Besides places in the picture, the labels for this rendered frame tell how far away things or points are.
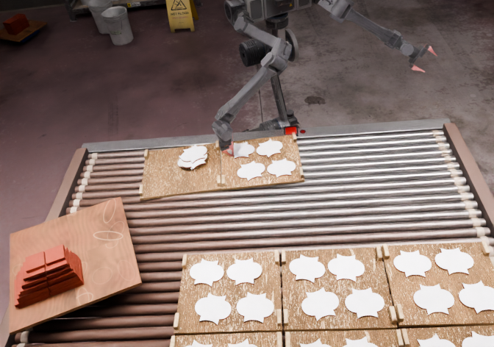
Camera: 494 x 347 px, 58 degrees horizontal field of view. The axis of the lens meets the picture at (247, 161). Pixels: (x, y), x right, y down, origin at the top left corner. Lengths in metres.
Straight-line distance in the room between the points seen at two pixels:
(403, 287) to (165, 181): 1.23
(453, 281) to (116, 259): 1.34
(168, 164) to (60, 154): 2.07
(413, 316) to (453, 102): 2.85
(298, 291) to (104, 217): 0.92
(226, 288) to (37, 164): 2.82
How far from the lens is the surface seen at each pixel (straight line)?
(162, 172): 2.37
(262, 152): 2.35
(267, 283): 1.86
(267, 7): 2.60
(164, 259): 2.04
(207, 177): 2.27
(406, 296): 1.87
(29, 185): 4.17
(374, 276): 1.89
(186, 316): 1.84
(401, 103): 4.30
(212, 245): 2.02
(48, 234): 2.17
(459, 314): 1.88
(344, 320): 1.79
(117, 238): 2.01
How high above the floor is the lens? 2.53
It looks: 43 degrees down
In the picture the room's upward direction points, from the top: 8 degrees counter-clockwise
